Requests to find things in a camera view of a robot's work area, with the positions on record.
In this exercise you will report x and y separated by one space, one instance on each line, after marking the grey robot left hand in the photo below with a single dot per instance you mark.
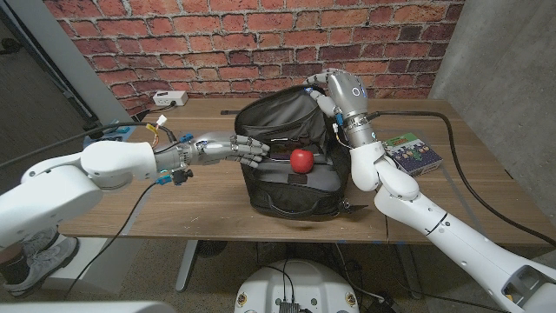
221 148

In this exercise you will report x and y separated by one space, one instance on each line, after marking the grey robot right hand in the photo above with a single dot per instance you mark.
347 93

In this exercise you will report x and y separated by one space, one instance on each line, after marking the black backpack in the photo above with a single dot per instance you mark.
286 113

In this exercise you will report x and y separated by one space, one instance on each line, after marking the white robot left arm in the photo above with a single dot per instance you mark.
74 182

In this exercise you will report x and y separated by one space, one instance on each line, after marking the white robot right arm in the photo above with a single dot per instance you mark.
447 235

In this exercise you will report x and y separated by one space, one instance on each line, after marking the white power strip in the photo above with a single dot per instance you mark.
169 98

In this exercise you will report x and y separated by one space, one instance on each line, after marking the green purple card game box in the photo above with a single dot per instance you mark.
412 154

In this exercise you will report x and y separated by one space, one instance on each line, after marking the black floor fan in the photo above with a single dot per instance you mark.
211 248

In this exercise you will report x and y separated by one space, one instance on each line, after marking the teal plastic tool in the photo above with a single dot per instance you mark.
119 129

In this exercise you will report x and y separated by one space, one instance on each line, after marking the red brick printed backdrop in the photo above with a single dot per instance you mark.
195 43

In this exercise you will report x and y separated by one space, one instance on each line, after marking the blue round stool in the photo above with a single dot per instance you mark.
110 132

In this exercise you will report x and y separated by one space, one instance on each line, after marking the grey metal table leg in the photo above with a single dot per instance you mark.
187 265
408 269

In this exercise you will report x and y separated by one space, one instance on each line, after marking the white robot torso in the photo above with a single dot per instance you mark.
295 287

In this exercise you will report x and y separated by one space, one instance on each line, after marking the grey sneaker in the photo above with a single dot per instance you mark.
39 241
43 265

